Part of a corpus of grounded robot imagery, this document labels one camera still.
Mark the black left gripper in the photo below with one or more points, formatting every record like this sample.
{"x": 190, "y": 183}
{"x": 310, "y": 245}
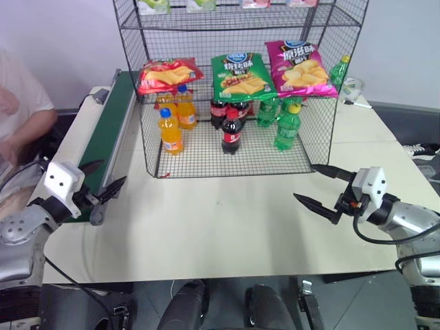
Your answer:
{"x": 85, "y": 198}

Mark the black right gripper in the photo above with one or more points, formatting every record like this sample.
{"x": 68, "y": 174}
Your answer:
{"x": 350, "y": 203}

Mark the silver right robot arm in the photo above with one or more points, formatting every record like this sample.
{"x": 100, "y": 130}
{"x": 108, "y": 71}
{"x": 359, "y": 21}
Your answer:
{"x": 409, "y": 220}

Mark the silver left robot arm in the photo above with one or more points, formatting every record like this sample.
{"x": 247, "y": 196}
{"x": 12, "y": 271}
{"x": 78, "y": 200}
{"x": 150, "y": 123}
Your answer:
{"x": 20, "y": 233}

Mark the green conveyor belt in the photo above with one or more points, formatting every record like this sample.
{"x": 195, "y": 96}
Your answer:
{"x": 103, "y": 134}

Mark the green soda bottle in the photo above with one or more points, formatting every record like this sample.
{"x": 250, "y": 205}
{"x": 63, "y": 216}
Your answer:
{"x": 268, "y": 113}
{"x": 287, "y": 132}
{"x": 338, "y": 72}

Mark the orange soda bottle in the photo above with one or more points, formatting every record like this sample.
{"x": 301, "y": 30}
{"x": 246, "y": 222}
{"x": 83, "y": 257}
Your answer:
{"x": 170, "y": 135}
{"x": 164, "y": 101}
{"x": 186, "y": 115}

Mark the black and white marker pen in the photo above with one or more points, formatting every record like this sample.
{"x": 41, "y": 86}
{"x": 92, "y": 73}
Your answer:
{"x": 359, "y": 104}

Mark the black and white shoe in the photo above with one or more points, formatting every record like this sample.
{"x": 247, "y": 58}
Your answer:
{"x": 421, "y": 149}

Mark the cola bottle red label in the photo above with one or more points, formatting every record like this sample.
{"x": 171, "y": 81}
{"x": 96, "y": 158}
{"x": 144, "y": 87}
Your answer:
{"x": 216, "y": 115}
{"x": 232, "y": 135}
{"x": 244, "y": 108}

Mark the person in white shirt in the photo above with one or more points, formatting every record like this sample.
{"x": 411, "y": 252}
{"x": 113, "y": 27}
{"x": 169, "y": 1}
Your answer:
{"x": 20, "y": 99}

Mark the black table clamp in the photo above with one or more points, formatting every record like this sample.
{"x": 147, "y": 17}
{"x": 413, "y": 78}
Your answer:
{"x": 311, "y": 302}

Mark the magenta potato chips bag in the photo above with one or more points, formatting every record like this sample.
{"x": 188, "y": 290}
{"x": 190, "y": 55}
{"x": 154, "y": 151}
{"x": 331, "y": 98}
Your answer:
{"x": 302, "y": 74}

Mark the red potato chips bag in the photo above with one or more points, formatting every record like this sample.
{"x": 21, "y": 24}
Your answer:
{"x": 168, "y": 75}

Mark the dark rounded shape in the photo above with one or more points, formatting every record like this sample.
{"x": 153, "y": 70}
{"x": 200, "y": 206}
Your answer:
{"x": 184, "y": 306}
{"x": 269, "y": 307}

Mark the green potato chips bag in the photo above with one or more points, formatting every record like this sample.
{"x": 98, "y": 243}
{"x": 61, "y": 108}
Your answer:
{"x": 240, "y": 80}

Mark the green snack package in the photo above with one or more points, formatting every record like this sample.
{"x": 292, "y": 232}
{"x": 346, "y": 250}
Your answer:
{"x": 202, "y": 4}
{"x": 153, "y": 5}

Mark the pink snack package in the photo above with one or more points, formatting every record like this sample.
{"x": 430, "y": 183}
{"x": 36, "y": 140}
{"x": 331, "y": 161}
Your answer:
{"x": 302, "y": 2}
{"x": 256, "y": 2}

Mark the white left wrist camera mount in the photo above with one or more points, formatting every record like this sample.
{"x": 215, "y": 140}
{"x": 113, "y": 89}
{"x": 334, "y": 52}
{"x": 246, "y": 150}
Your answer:
{"x": 62, "y": 178}

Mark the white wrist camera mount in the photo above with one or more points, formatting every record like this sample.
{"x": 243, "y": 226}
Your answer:
{"x": 62, "y": 178}
{"x": 373, "y": 182}

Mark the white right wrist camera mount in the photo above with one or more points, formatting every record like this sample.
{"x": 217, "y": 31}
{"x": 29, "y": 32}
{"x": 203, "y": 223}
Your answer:
{"x": 373, "y": 182}

